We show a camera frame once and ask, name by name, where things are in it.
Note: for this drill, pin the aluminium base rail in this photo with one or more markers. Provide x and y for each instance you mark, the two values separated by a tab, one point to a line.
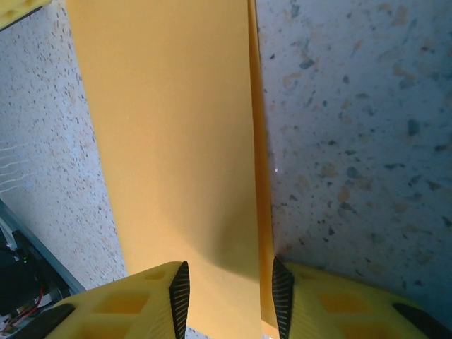
35	243

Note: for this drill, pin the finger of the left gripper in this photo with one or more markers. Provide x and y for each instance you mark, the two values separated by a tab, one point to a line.
17	8

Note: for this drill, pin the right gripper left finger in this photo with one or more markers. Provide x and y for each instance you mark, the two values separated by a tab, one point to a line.
134	303

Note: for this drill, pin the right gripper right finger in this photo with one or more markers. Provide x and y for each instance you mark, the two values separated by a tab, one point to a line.
353	310

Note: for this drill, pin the orange square paper sheet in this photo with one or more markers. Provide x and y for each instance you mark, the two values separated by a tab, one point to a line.
169	123

